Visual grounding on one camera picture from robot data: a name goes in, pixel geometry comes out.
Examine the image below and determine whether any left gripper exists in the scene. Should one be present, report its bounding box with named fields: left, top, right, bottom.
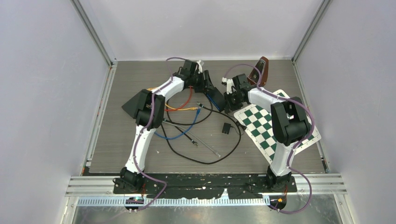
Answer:
left=191, top=71, right=215, bottom=94

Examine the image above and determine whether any small black blue switch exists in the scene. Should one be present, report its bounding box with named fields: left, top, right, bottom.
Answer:
left=206, top=87, right=226, bottom=112

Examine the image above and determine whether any long black cable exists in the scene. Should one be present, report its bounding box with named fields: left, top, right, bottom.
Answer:
left=161, top=92, right=245, bottom=165

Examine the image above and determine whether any blue ethernet cable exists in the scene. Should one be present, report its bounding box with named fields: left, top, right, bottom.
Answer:
left=155, top=108, right=202, bottom=140

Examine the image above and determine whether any yellow ethernet cable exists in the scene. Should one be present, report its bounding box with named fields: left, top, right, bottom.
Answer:
left=147, top=87, right=198, bottom=111

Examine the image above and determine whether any black power adapter with cord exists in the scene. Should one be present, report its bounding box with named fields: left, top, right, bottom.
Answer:
left=221, top=122, right=243, bottom=134

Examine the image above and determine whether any red ethernet cable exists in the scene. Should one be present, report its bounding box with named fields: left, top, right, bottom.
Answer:
left=171, top=86, right=194, bottom=112

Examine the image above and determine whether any dark grey network switch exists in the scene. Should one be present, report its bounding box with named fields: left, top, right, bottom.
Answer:
left=122, top=93, right=146, bottom=119

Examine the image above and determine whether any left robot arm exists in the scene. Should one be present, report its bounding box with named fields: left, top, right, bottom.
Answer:
left=113, top=60, right=225, bottom=193

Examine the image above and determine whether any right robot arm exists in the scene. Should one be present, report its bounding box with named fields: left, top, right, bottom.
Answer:
left=221, top=74, right=314, bottom=192

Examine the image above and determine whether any brown metronome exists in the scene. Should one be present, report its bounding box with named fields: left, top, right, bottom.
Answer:
left=247, top=56, right=269, bottom=87

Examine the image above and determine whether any green white chessboard mat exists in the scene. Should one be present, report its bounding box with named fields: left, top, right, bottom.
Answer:
left=233, top=90, right=321, bottom=164

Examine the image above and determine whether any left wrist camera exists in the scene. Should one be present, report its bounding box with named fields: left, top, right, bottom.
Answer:
left=196, top=60, right=204, bottom=73

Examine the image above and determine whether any black ethernet cable teal boot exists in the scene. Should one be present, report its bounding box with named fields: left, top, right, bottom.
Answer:
left=169, top=123, right=198, bottom=147

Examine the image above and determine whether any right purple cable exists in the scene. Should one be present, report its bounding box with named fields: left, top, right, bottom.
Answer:
left=223, top=63, right=316, bottom=215

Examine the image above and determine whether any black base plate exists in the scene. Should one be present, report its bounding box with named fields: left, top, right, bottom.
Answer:
left=113, top=173, right=297, bottom=199

